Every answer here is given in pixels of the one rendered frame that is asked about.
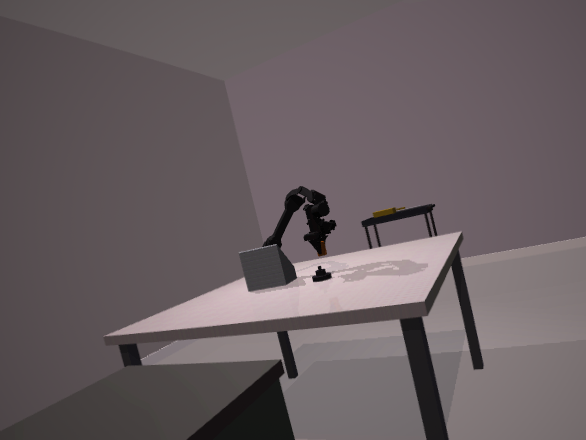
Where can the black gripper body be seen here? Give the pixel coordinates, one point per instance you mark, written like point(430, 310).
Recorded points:
point(314, 232)

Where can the orange knob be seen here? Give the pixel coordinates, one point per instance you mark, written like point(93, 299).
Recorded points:
point(323, 248)

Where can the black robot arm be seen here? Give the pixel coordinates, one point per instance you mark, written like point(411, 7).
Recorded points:
point(293, 203)

